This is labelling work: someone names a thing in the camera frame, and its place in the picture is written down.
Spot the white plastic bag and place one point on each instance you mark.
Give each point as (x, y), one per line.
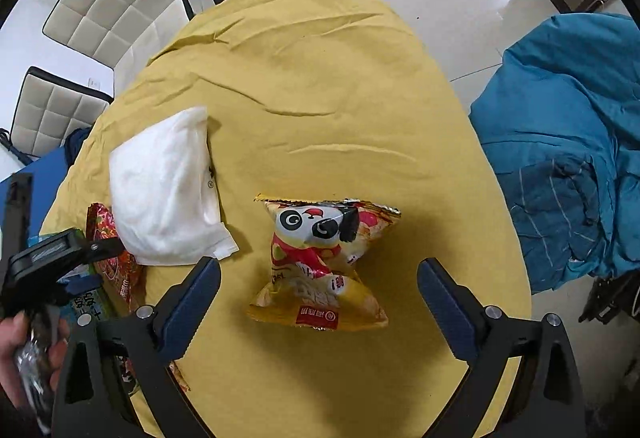
(160, 188)

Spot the yellow tablecloth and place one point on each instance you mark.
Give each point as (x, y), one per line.
(325, 93)

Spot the dark blue cloth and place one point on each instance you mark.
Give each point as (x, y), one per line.
(77, 144)

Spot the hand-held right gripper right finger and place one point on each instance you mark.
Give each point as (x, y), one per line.
(446, 313)

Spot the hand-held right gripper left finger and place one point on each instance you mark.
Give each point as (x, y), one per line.
(189, 310)

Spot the blue box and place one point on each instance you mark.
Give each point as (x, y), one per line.
(47, 178)

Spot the yellow panda snack bag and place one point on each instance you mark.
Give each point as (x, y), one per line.
(320, 280)

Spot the black metal frame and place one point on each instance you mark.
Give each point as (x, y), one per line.
(612, 300)

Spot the large white quilted chair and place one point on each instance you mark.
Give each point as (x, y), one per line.
(115, 8)

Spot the small white quilted chair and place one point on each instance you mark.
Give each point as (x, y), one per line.
(50, 113)

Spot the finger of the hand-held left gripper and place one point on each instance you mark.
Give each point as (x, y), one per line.
(107, 251)

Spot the black slotted bar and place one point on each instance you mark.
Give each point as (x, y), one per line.
(20, 213)

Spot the blue duvet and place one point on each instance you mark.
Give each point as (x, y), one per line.
(560, 118)

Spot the red snack packet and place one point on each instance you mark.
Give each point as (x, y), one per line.
(102, 223)

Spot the person's left hand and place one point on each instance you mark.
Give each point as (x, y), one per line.
(11, 358)

